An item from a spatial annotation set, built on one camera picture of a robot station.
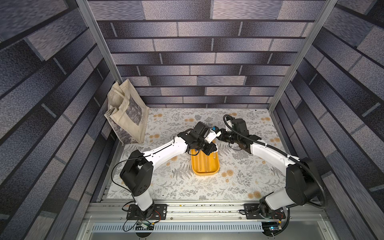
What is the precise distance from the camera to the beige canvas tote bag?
849 millimetres

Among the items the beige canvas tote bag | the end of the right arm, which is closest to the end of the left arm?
the end of the right arm

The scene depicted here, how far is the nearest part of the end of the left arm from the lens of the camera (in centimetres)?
62

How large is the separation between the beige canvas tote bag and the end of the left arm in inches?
17.3

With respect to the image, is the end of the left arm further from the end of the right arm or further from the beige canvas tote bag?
the beige canvas tote bag
